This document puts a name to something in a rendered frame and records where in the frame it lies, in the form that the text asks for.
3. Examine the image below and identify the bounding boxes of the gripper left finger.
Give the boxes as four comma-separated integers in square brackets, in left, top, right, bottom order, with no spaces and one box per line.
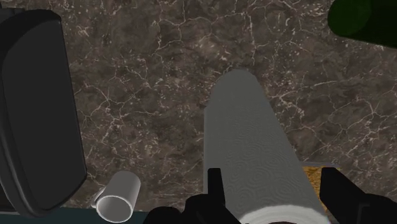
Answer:
[144,168,242,224]

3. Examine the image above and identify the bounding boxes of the yellow speckled block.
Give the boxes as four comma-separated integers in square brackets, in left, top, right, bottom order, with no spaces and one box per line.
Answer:
[302,162,341,201]

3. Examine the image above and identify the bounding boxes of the white mug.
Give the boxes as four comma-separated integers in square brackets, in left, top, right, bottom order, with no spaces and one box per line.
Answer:
[90,169,142,224]

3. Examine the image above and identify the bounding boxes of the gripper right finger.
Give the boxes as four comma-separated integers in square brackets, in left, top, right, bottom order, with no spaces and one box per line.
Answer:
[319,167,397,224]

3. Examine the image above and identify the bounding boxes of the black rounded appliance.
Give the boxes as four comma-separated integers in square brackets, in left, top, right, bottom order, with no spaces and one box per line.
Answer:
[0,8,88,218]

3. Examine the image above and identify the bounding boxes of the dark green bottle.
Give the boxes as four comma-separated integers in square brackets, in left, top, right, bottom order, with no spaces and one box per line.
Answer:
[327,0,397,50]

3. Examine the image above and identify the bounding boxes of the white paper towel roll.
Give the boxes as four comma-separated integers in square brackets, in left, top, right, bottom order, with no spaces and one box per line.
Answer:
[202,69,330,224]

